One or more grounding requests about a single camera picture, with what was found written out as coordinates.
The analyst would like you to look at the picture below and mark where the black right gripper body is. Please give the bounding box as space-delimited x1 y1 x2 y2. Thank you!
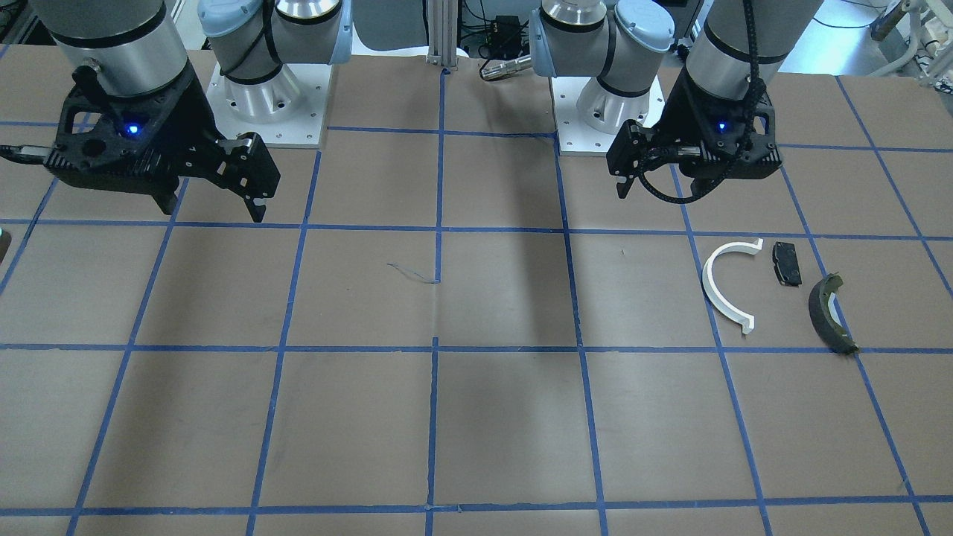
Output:
43 66 224 197

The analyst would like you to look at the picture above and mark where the dark curved brake shoe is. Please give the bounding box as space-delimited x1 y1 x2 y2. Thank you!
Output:
808 272 860 355

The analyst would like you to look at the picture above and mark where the black electronics box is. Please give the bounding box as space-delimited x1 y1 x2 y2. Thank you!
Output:
486 15 522 48

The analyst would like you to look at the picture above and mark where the silver cylindrical tool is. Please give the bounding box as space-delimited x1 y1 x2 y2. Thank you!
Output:
479 54 533 82

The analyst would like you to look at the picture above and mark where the white curved plastic part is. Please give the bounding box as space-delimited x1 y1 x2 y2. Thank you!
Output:
701 237 763 336

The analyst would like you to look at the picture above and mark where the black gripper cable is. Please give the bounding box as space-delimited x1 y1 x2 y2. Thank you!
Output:
637 22 768 205

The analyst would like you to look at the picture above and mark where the small black brake pad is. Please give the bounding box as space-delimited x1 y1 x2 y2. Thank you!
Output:
772 241 803 287

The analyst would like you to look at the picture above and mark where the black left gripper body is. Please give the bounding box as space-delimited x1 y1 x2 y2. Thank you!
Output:
629 71 783 200

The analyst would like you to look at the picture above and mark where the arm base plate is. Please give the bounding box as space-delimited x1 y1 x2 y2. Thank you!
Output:
550 76 665 156
205 64 334 149

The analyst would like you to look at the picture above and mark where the aluminium frame post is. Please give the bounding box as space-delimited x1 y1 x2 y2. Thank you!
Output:
425 1 459 71

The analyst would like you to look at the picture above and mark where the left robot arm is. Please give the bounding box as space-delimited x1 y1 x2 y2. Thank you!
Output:
529 1 821 204

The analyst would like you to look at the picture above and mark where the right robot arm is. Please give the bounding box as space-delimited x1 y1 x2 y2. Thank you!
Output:
2 1 354 223

